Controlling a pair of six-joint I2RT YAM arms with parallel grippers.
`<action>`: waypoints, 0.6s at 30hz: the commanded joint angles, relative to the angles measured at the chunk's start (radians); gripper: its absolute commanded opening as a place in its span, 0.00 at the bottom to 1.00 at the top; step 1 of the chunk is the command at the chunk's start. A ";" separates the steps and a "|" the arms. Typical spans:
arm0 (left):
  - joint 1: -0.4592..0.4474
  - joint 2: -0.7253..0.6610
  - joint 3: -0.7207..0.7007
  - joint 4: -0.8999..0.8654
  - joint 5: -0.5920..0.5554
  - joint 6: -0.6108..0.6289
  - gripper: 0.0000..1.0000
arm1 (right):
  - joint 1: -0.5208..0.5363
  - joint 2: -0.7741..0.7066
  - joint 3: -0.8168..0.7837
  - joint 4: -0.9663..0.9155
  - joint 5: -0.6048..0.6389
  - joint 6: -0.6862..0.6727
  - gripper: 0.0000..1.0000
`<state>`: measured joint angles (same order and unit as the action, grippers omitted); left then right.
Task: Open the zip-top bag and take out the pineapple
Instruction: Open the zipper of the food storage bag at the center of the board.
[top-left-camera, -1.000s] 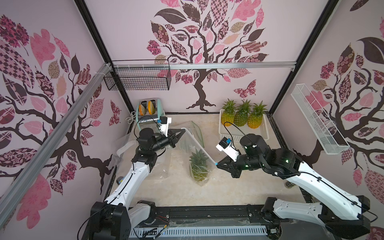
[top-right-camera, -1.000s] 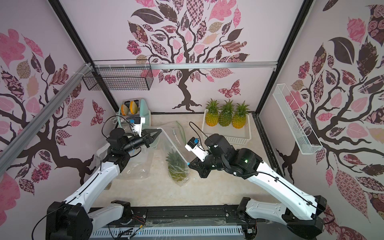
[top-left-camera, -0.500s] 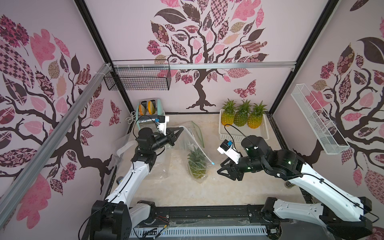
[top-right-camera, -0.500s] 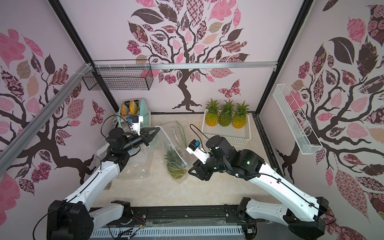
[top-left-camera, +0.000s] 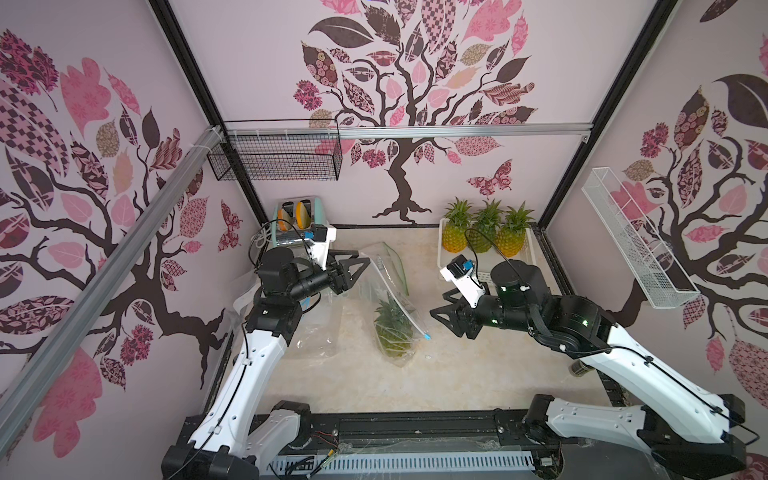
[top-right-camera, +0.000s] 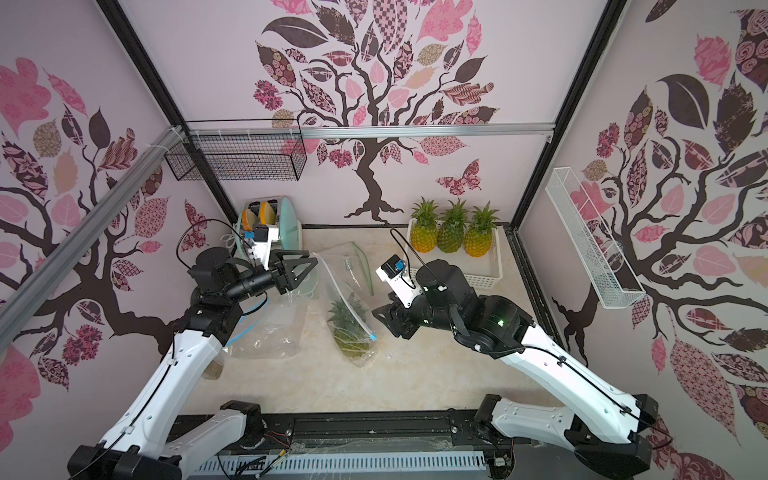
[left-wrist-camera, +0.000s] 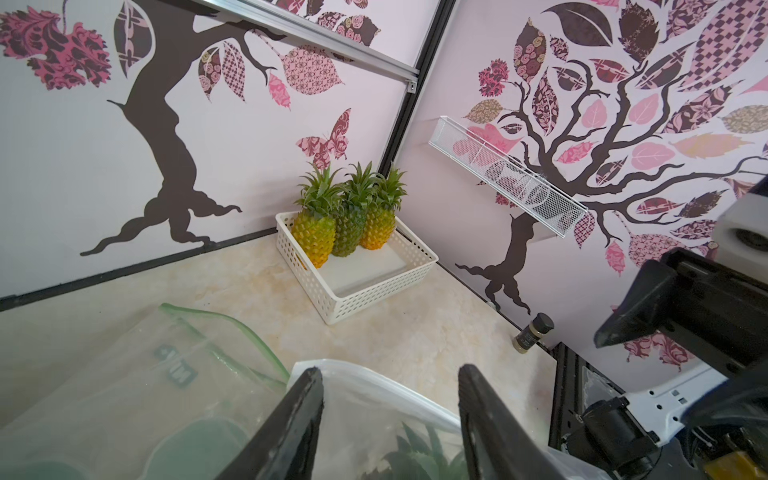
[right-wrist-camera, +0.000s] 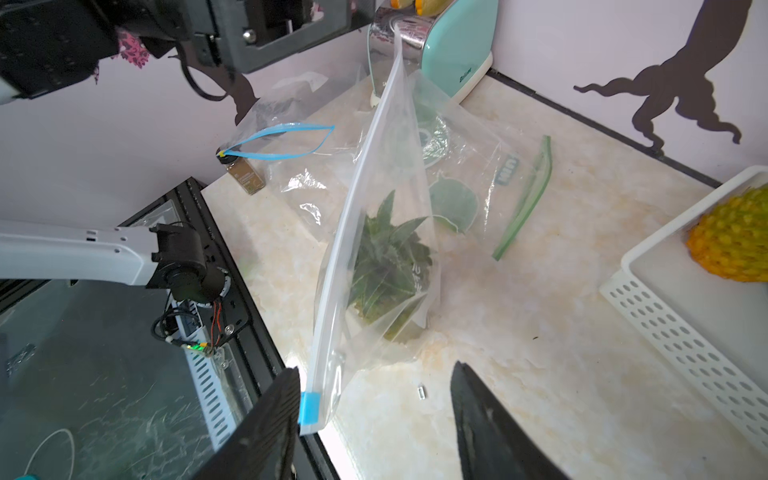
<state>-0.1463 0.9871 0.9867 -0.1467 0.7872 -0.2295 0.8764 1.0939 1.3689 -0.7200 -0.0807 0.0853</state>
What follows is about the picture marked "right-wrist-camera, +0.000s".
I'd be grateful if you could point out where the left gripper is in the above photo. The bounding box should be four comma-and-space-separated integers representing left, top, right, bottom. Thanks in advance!
207, 1, 375, 74

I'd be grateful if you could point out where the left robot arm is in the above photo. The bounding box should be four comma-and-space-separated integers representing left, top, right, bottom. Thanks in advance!
1, 1, 376, 305

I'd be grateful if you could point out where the brown spice jar left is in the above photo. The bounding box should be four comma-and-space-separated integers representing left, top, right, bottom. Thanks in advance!
226, 157, 266, 196

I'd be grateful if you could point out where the blue-zip bag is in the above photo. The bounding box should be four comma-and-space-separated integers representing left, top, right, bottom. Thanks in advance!
216, 122, 367, 239

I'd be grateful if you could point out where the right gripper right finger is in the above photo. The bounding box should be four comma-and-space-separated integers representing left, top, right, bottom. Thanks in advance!
450, 362, 567, 479

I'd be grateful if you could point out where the pineapple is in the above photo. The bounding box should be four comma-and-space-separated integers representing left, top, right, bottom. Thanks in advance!
348, 192, 434, 341
686, 186, 767, 283

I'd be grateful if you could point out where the white plastic basket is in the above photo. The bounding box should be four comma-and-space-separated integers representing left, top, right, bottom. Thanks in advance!
599, 166, 767, 454

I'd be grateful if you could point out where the zip bag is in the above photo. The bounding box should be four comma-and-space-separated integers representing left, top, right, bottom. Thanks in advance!
298, 29, 440, 435

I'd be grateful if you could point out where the white vent strip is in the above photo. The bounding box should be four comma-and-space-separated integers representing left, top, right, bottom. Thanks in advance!
184, 348, 242, 452

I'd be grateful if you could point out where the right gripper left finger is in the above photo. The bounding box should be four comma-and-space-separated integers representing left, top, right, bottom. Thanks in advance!
192, 368, 301, 480

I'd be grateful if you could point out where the mint green toaster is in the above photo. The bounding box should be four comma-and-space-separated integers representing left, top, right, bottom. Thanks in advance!
367, 0, 499, 106

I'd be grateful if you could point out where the green-zip bag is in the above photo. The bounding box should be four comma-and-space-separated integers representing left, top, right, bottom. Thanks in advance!
410, 71, 553, 261

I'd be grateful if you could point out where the zip-top bag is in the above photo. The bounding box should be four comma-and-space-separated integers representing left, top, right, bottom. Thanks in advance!
226, 63, 368, 147

